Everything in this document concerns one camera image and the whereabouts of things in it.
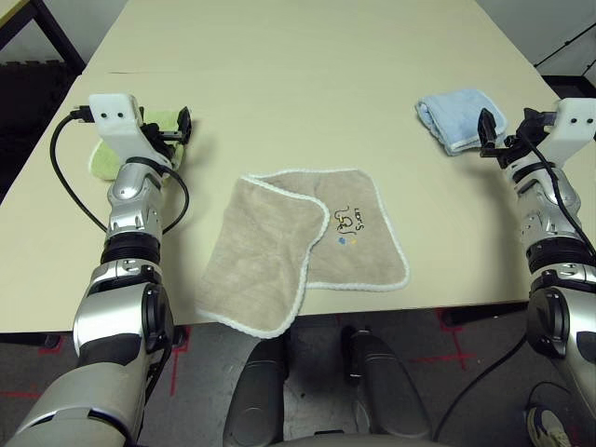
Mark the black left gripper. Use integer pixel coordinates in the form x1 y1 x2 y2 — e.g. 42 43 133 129
141 105 193 156

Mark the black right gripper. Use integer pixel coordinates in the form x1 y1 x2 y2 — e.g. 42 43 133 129
478 107 544 169

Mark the beige towel with white trim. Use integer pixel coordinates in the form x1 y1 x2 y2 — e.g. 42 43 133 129
194 167 412 340

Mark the light blue folded towel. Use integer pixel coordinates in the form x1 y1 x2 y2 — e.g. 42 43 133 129
414 88 508 157

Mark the green folded towel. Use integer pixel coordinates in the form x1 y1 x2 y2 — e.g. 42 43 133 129
88 107 187 183

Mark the black foam floor mat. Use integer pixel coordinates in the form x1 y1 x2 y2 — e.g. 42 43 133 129
0 59 83 201

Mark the grey robot left leg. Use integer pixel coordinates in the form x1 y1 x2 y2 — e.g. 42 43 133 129
223 323 288 444

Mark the grey robot leg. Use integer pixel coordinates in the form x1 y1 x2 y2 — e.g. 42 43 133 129
223 323 288 444
342 325 432 441

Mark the grey robot right leg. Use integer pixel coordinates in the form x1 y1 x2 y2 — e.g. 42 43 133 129
342 325 432 441

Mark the white and yellow sneaker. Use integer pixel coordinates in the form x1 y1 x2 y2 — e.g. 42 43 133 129
527 404 573 447

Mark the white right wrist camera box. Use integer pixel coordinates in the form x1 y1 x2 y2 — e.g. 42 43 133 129
542 97 596 169

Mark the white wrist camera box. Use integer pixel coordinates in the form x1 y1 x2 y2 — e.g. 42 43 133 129
88 92 173 169
542 97 596 169

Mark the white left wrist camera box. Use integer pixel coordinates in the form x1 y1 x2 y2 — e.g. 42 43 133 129
88 92 173 169

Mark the black left wrist camera cable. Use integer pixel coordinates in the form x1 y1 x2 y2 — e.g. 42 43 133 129
49 105 191 234

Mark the black metal table frame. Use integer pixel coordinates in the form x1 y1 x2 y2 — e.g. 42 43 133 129
0 0 88 71

